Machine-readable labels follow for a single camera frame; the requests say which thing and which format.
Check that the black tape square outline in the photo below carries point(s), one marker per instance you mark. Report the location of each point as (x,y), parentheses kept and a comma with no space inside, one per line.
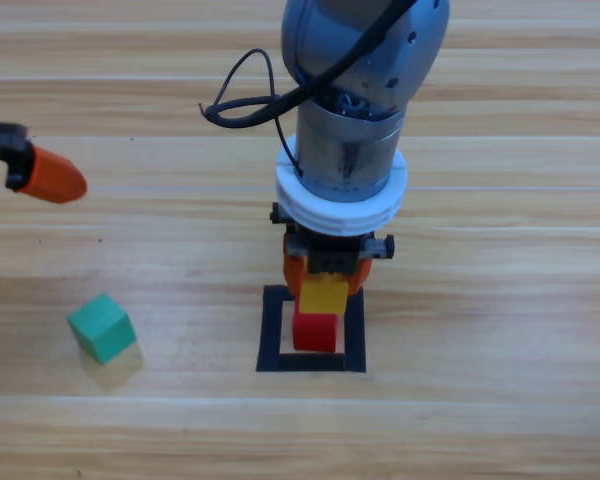
(270,340)

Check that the red wooden cube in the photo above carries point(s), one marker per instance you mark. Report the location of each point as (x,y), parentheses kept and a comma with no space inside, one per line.
(315,332)

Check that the yellow wooden cube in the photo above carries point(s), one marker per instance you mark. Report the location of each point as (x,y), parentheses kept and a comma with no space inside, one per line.
(322,297)

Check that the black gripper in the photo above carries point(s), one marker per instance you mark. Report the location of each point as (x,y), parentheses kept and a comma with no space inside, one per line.
(332,250)
(2,134)

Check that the green wooden cube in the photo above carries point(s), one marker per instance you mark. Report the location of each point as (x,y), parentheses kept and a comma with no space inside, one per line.
(100,330)

